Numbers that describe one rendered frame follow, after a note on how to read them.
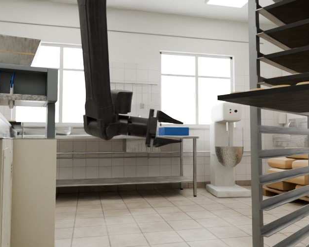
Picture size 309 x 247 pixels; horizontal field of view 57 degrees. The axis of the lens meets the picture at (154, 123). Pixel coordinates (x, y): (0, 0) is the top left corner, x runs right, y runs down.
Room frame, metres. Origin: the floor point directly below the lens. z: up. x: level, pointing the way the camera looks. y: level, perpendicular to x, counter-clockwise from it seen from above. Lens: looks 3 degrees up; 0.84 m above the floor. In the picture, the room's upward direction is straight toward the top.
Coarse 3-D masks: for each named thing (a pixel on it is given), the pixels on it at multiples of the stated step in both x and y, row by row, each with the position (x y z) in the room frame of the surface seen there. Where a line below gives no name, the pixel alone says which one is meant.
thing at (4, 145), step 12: (0, 144) 0.68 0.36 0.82; (12, 144) 1.26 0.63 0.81; (0, 156) 0.68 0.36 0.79; (12, 156) 1.24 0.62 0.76; (0, 168) 0.68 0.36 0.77; (12, 168) 1.28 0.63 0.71; (0, 180) 0.68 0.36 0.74; (0, 192) 0.68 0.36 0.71; (0, 204) 0.68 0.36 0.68; (0, 216) 0.68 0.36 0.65; (0, 228) 0.68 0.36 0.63; (0, 240) 0.69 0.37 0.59
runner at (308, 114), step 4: (260, 108) 1.03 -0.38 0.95; (264, 108) 1.03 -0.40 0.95; (268, 108) 1.03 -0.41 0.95; (272, 108) 1.05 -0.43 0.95; (284, 112) 1.18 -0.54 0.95; (288, 112) 1.18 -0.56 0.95; (292, 112) 1.18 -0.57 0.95; (296, 112) 1.21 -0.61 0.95; (308, 112) 1.39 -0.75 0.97; (308, 116) 1.39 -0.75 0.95
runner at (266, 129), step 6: (258, 126) 1.02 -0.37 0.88; (264, 126) 1.06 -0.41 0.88; (270, 126) 1.09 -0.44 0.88; (276, 126) 1.13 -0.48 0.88; (258, 132) 1.02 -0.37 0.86; (264, 132) 1.01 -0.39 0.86; (270, 132) 1.09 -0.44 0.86; (276, 132) 1.13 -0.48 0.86; (282, 132) 1.17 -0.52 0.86; (288, 132) 1.21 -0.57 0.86; (294, 132) 1.26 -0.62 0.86; (300, 132) 1.31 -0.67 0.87; (306, 132) 1.37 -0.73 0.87
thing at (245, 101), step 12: (300, 84) 0.67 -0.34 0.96; (228, 96) 0.80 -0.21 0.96; (240, 96) 0.78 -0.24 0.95; (252, 96) 0.75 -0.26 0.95; (264, 96) 0.75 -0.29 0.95; (276, 96) 0.75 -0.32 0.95; (288, 96) 0.75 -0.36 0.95; (300, 96) 0.75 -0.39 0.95; (276, 108) 1.06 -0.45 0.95; (288, 108) 1.06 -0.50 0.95; (300, 108) 1.06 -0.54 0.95
